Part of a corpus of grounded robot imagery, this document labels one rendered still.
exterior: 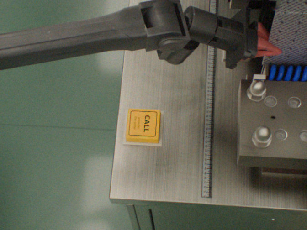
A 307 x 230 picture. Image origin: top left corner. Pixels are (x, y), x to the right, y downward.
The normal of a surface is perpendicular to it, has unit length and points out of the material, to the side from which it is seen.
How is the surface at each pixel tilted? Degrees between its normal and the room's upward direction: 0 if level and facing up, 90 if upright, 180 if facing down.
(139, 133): 0
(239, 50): 62
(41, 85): 0
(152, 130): 0
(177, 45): 94
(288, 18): 90
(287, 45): 90
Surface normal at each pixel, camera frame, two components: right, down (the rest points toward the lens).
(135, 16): 0.05, -0.36
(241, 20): -0.90, -0.23
